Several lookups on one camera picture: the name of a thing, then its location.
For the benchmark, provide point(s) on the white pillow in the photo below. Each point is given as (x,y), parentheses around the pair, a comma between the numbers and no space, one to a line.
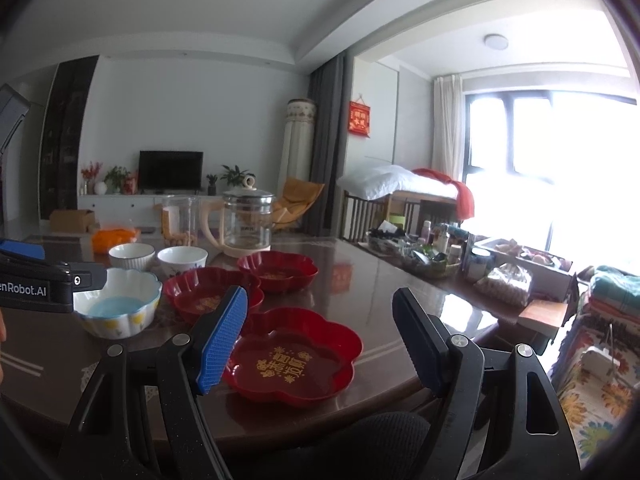
(385,180)

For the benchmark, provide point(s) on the red flower-shaped plate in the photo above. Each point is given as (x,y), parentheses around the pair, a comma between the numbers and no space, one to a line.
(210,297)
(277,270)
(295,360)

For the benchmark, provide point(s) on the red wall calendar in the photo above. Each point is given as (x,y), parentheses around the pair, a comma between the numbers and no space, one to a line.
(359,119)

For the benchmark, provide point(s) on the bushy green potted plant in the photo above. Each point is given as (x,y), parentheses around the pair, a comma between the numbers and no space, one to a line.
(117,177)

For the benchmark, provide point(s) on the red flower bouquet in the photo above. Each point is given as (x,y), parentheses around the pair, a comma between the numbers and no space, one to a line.
(91,170)

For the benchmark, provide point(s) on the orange tissue pack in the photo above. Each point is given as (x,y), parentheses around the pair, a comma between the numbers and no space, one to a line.
(115,239)

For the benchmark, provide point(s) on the folded teal towels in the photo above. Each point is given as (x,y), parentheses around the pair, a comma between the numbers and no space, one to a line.
(615,285)

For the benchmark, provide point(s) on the grey curtain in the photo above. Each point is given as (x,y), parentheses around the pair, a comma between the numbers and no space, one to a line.
(327,145)

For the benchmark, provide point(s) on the small potted plant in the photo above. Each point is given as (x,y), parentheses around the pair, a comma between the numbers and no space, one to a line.
(212,184)

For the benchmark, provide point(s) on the standing air conditioner with cover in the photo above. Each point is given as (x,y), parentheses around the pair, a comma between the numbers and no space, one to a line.
(297,145)

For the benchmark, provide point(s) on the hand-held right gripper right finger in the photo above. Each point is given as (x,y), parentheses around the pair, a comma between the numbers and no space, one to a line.
(419,345)

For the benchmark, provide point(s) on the black television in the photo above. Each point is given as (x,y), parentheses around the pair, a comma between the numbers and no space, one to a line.
(171,171)

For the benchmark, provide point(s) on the white storage tray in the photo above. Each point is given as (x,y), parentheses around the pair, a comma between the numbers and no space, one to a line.
(525,260)

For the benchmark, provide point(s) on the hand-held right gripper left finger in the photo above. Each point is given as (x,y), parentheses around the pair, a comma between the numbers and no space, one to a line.
(222,340)

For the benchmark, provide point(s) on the red blanket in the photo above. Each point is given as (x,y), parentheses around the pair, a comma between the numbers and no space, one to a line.
(462,195)

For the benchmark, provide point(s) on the red gift box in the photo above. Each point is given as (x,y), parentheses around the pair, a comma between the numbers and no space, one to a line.
(130,185)

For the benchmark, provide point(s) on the cardboard box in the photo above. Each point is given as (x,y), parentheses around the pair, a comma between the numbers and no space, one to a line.
(72,220)

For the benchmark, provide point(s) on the broad-leaf potted plant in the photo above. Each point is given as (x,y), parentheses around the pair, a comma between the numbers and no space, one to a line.
(235,175)

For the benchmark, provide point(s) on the round ceiling lamp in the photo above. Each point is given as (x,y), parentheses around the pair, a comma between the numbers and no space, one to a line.
(496,41)

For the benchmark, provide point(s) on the clear plastic jar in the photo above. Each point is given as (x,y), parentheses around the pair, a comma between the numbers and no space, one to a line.
(177,222)

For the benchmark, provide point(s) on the white ribbed bowl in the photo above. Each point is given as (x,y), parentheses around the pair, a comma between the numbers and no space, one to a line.
(131,255)

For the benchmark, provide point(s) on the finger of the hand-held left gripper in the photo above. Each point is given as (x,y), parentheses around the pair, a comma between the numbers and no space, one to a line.
(22,250)

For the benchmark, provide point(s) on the basket of toiletry bottles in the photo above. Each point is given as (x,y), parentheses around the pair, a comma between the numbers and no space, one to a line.
(425,250)

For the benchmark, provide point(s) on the white bowl with blue flowers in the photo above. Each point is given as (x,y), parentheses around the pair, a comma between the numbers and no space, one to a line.
(182,261)

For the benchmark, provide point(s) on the scalloped blue and white bowl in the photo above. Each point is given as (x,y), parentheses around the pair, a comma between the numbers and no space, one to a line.
(125,305)

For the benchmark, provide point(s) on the clear plastic bag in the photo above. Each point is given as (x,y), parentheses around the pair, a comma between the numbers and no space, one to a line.
(505,285)

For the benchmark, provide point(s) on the orange lounge chair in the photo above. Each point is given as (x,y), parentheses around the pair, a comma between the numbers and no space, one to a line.
(300,200)

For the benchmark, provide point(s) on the floral sofa blanket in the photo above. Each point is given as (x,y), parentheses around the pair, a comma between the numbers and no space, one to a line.
(600,400)

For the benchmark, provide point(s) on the white television cabinet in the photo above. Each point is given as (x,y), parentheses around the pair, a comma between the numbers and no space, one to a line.
(130,208)

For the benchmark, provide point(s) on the dark glass display cabinet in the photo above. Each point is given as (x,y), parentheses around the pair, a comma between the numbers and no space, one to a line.
(65,135)

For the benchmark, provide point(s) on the white sheer curtain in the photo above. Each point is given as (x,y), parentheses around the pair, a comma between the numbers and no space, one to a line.
(447,125)

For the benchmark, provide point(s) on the window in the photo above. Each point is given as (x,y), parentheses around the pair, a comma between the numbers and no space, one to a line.
(550,160)

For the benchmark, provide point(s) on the white charger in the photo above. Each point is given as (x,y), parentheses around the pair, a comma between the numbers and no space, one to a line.
(597,362)

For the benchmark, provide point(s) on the white round vase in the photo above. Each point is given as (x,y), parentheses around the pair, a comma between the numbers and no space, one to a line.
(100,188)

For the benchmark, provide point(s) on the book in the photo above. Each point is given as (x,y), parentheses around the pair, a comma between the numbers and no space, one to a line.
(542,316)

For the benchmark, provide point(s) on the small green chair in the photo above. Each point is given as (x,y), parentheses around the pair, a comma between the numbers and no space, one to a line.
(397,221)

